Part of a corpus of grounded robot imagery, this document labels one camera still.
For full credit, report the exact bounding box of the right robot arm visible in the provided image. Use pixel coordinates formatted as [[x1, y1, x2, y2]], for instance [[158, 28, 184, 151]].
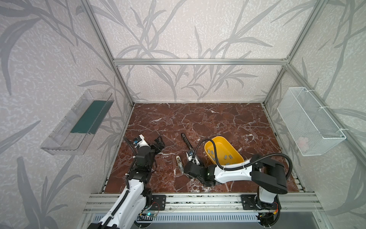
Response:
[[184, 153, 293, 204]]

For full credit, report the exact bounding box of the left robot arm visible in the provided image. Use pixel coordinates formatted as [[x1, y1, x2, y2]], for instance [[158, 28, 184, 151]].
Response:
[[88, 135, 165, 229]]

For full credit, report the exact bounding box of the yellow plastic tray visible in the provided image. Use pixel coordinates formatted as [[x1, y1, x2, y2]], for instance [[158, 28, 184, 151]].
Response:
[[205, 136, 245, 166]]

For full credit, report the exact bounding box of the green circuit board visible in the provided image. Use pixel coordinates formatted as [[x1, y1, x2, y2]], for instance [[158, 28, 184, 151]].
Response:
[[138, 211, 159, 221]]

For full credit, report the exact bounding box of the clear plastic wall shelf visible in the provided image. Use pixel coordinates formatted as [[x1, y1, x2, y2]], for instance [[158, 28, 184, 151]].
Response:
[[41, 89, 114, 156]]

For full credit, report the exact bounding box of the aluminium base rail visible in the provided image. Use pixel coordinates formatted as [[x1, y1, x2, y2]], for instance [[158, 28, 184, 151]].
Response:
[[82, 191, 324, 223]]

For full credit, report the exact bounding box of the white wire basket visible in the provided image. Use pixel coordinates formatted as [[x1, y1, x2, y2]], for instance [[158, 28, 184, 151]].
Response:
[[277, 87, 347, 156]]

